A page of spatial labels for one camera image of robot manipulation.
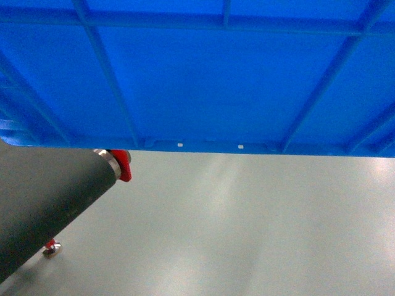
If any large blue plastic crate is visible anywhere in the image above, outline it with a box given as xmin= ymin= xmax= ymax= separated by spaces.
xmin=1 ymin=1 xmax=394 ymax=158

